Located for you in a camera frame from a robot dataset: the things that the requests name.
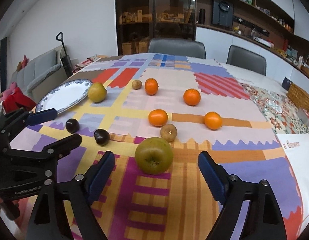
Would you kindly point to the floral patterned table mat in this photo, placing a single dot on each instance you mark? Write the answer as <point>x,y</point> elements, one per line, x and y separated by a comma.
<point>277,109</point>

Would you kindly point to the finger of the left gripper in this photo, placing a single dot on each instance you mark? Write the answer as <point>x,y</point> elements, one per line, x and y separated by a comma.
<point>14,122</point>
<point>59,147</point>

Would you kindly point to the grey chair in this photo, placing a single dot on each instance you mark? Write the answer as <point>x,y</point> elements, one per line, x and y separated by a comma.
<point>177,47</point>
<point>246,59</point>

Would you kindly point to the folded striped cloth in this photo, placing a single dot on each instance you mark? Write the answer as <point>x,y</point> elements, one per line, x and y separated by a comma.
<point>87,61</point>

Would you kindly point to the pink plush toy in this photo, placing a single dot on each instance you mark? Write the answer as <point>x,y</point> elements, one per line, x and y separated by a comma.
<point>8,91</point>

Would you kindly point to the grey chair left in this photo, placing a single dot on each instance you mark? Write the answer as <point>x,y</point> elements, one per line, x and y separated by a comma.
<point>177,47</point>

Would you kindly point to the dark glass display cabinet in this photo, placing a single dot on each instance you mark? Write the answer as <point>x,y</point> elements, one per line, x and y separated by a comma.
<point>139,21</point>

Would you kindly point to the brown kiwi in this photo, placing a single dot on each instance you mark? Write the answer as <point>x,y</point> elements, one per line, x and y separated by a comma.
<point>136,84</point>
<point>168,132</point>

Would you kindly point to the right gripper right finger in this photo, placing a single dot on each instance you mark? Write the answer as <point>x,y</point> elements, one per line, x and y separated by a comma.
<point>263,220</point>

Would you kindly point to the blue white porcelain plate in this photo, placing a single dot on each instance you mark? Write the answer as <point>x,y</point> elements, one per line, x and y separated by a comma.
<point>65,96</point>

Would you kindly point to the dark blue mug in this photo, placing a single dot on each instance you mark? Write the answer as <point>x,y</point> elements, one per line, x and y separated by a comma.
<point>286,83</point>

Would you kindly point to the orange mandarin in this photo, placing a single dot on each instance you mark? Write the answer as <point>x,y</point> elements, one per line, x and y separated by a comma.
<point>192,97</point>
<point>213,120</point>
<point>158,117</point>
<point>151,86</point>

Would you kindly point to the grey sofa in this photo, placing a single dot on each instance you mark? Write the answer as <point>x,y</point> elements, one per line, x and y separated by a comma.
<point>41,74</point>

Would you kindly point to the colourful patchwork tablecloth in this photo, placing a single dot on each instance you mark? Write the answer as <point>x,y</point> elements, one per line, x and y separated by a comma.
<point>176,204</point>

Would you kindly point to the black thermos bottle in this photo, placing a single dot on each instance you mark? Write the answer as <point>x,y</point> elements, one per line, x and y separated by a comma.
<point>201,16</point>

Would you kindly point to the green apple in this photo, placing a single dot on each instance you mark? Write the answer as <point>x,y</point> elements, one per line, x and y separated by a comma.
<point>154,155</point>

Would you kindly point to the black water dispenser appliance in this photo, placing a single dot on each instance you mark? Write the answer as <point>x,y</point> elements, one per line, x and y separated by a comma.
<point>223,13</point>

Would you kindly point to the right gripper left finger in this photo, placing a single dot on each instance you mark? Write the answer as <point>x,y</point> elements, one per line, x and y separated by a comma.
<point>48,218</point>

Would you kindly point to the grey chair right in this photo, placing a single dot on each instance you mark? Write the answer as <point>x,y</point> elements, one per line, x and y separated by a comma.
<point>246,59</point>

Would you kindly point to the black upright vacuum cleaner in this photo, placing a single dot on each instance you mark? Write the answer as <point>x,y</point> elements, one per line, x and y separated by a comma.
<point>65,59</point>

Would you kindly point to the dark plum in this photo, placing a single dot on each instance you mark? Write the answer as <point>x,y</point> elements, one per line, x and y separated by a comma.
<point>72,125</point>
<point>101,137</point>

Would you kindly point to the red jacket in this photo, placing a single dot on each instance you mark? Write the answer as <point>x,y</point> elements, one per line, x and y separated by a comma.
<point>18,100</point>

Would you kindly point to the woven wicker basket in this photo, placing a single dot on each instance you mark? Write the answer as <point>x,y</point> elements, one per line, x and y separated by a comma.
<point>298,96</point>

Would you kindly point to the yellow green pear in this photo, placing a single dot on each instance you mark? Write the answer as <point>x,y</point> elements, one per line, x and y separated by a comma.
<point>97,92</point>

